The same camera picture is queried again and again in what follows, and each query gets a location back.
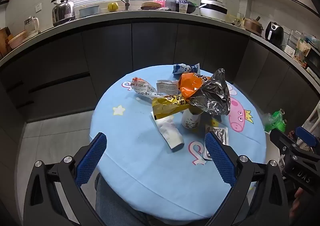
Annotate white cartoon paper cup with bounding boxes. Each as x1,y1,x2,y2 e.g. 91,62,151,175
181,108,202,130

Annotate green plastic bottle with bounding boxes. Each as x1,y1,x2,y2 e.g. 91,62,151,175
276,119,288,132
271,109,286,126

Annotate brown lidded pot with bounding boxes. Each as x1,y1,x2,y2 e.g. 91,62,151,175
243,17,264,35

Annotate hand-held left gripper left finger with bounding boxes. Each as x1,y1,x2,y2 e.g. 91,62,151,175
23,132,108,226

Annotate white printed leaflet wrapper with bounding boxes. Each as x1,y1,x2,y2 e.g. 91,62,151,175
157,79,180,96

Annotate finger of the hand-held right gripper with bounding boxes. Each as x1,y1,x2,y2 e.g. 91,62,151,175
269,128,300,156
294,126,320,152

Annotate blue cartoon printed tablecloth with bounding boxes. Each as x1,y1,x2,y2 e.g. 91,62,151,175
89,65,267,219

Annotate orange foil snack bag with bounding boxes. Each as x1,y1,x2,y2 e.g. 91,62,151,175
177,68,231,116

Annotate plain white wrapper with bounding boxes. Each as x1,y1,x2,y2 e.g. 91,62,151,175
150,113,185,152

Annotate dark base cabinets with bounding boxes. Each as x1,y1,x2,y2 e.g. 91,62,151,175
0,19,320,141

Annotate beige bowl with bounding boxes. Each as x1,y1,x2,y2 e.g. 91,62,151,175
7,31,28,48

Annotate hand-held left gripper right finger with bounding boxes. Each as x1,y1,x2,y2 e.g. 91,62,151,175
204,132,290,226

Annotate light blue basin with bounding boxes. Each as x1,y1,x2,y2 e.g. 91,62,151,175
79,4,100,17

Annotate glass kettle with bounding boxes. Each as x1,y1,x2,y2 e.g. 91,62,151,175
24,16,40,36

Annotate black pot with patterned lid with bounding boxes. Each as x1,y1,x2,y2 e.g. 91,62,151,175
176,0,198,13

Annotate white orange paper bag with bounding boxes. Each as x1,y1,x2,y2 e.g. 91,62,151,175
130,77,165,97

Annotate grey kitchen countertop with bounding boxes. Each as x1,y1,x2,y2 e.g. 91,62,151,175
0,8,320,86

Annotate person's right hand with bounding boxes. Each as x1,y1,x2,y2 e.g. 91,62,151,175
289,188,309,219

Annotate wooden cutting board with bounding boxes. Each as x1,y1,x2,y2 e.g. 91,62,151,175
0,27,12,59

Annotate black air fryer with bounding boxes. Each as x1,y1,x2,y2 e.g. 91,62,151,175
264,21,284,46

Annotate white plastic bin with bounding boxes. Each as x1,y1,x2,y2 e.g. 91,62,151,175
264,131,280,166

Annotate silver blister pack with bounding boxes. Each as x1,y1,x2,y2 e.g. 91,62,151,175
203,126,229,161

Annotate white storage rack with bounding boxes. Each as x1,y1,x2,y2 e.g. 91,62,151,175
300,101,320,151

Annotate stack of food boxes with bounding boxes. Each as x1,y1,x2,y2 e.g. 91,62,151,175
295,33,320,66

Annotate black countertop oven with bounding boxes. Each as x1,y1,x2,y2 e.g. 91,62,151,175
305,48,320,77

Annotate stainless steel kettle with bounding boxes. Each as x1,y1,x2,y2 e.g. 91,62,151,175
51,0,76,26

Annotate white electric cooker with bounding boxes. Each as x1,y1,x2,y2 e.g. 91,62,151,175
199,0,228,18

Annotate yellow snack bag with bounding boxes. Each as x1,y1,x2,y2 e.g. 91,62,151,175
152,94,192,120

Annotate white countertop appliance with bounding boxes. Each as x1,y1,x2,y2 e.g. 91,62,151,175
285,31,300,56

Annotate round wooden lid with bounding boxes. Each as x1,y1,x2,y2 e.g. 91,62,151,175
140,1,163,10

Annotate blue white snack wrapper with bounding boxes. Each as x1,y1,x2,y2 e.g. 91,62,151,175
172,63,201,76

